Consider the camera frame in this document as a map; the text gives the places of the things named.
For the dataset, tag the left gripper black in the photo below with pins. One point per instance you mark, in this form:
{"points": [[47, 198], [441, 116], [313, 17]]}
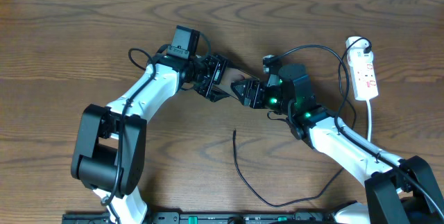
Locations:
{"points": [[219, 64]]}

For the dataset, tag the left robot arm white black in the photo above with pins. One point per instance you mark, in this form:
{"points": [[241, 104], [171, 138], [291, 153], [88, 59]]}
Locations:
{"points": [[110, 147]]}

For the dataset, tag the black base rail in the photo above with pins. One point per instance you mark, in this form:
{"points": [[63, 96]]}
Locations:
{"points": [[177, 218]]}

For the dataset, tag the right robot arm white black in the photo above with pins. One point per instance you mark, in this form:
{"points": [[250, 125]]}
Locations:
{"points": [[397, 190]]}

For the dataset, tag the white power strip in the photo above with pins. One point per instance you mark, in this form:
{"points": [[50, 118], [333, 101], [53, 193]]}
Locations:
{"points": [[360, 61]]}

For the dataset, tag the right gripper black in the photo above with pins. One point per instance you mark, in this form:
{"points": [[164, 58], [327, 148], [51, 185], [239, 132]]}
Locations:
{"points": [[259, 86]]}

